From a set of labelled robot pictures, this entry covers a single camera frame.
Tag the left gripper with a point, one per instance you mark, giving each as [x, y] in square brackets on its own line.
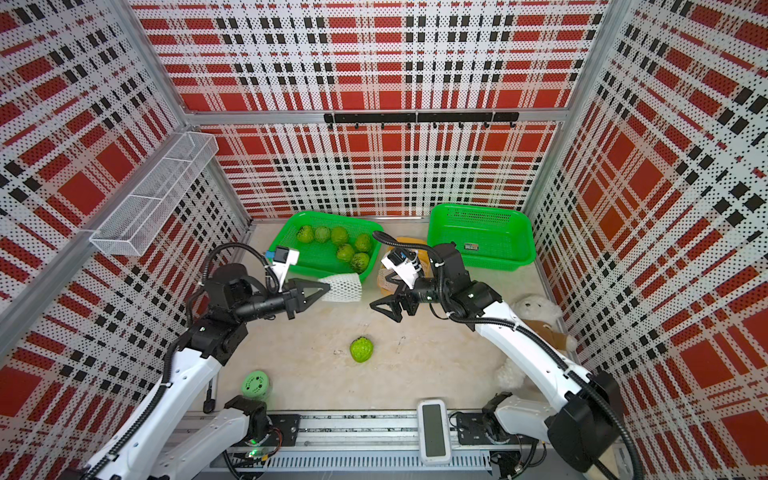
[295, 296]

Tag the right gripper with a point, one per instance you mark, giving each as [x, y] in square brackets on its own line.
[394, 304]

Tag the white foam net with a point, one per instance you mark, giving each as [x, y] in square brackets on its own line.
[343, 288]

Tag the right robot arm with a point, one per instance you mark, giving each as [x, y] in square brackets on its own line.
[582, 414]

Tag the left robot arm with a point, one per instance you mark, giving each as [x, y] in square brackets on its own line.
[137, 450]

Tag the custard apple in basket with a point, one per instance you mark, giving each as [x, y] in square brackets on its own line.
[339, 236]
[305, 234]
[364, 243]
[345, 253]

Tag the green basket with apples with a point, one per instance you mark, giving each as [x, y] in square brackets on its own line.
[318, 259]

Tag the yellow tray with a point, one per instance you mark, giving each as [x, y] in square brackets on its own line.
[401, 267]

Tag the empty green basket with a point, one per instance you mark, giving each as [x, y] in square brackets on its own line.
[490, 238]

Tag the plush toy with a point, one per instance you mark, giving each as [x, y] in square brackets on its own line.
[542, 315]

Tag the white timer device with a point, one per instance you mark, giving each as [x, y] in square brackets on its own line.
[434, 432]

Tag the clear wall shelf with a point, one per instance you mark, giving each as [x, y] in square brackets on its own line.
[135, 223]

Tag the black hook rail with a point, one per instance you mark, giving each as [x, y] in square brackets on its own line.
[483, 117]

